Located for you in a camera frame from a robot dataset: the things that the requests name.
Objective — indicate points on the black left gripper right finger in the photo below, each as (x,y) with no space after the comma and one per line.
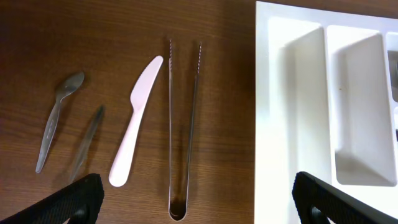
(318,202)

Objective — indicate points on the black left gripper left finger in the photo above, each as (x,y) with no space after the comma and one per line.
(79,202)

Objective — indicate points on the long metal tongs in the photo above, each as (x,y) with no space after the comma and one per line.
(178,205)

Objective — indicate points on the pink plastic knife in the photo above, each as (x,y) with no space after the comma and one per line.
(121,166)

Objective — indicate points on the small metal teaspoon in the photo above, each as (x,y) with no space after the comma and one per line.
(66,88)
(85,143)

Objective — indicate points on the white cutlery tray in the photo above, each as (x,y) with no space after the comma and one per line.
(326,104)

